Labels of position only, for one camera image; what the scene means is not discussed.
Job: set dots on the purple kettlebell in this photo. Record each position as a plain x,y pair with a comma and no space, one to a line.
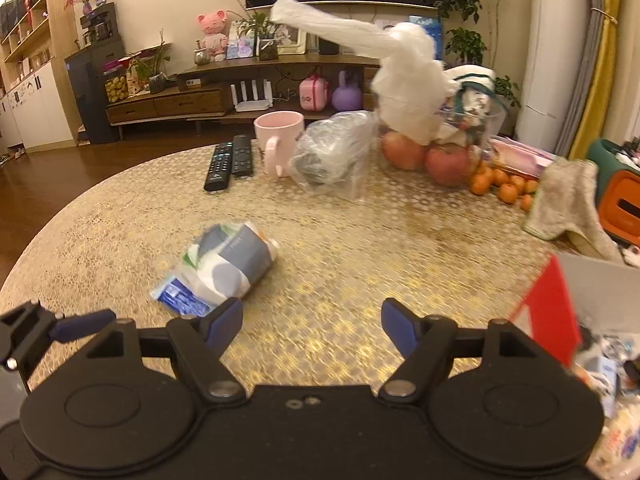
347,95

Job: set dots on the black remote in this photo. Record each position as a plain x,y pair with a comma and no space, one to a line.
219,170
242,156

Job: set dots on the white grey crumpled bag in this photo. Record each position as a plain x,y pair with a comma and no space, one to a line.
226,261

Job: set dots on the pink flat package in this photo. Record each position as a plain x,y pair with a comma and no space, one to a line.
519,157

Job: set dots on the red apple left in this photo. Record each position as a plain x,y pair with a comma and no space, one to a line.
402,152

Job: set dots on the pink mug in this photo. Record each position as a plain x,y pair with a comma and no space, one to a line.
277,134

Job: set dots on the white router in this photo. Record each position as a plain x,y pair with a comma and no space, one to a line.
251,95

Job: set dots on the yellow curtain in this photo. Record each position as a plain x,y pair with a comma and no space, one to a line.
601,84

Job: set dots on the red cardboard box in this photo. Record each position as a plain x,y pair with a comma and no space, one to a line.
585,313

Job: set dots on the pink pig plush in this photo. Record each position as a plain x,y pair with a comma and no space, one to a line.
213,26

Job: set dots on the clear bag with dark item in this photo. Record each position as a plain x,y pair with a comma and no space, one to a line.
332,155

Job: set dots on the potted green tree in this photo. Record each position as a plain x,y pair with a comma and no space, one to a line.
476,39

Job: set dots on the black remote left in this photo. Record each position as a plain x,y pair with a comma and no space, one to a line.
219,170

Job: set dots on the framed photo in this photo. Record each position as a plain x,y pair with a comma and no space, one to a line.
290,40

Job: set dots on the small potted plant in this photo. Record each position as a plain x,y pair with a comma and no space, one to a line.
258,24

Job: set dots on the beige cloth rag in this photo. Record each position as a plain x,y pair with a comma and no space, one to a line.
564,206

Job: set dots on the black cabinet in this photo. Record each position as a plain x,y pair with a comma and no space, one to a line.
101,44

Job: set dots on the red apple right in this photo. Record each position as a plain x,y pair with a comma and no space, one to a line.
450,165

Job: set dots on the pink small case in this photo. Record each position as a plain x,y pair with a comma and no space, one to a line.
314,93

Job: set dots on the wooden tv console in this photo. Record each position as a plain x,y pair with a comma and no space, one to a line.
203,92

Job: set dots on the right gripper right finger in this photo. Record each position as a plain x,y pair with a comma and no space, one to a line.
425,345

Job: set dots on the blue tissue pack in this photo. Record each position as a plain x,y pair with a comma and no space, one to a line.
180,299

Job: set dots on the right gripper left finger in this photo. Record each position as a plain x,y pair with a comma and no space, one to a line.
199,344

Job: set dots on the red apple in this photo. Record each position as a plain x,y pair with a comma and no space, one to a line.
450,165
402,152

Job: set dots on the white plastic bag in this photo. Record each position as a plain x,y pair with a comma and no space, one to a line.
411,85

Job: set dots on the orange green tissue box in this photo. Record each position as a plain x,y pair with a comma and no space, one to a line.
617,197

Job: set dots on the black remote right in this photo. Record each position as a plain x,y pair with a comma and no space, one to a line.
242,156

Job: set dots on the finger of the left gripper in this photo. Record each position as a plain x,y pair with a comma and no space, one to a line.
74,327

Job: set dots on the wooden wall shelf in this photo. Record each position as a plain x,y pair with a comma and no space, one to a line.
33,33

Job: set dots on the pile of tangerines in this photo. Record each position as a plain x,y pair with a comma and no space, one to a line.
510,189

